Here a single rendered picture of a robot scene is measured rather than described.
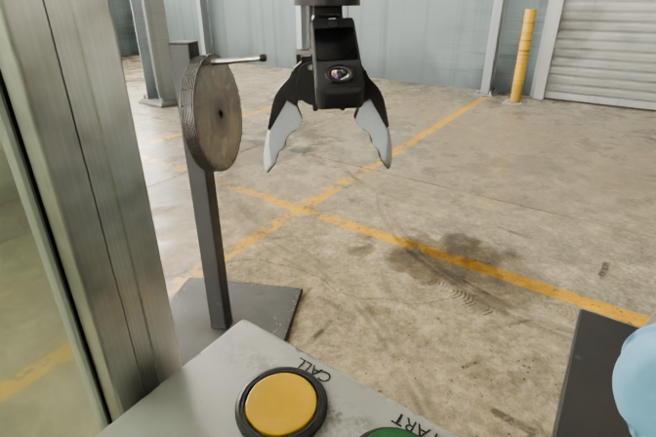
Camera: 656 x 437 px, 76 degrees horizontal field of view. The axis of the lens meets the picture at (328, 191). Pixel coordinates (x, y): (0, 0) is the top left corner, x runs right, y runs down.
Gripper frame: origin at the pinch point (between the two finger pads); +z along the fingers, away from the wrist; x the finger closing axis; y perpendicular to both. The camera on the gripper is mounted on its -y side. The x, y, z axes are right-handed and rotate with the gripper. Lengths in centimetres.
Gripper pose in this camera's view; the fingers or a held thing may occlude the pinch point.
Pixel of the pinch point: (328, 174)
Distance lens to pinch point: 51.0
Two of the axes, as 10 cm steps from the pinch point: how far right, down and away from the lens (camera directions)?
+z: 0.0, 9.1, 4.2
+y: -0.8, -4.2, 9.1
